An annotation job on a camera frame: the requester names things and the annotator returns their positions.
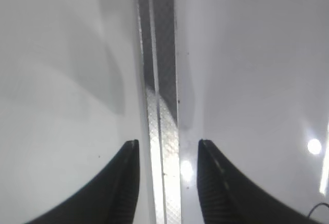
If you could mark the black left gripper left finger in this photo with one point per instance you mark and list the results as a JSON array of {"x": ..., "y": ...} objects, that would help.
[{"x": 110, "y": 197}]

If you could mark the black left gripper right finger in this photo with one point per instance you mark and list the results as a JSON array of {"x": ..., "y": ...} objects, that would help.
[{"x": 231, "y": 190}]

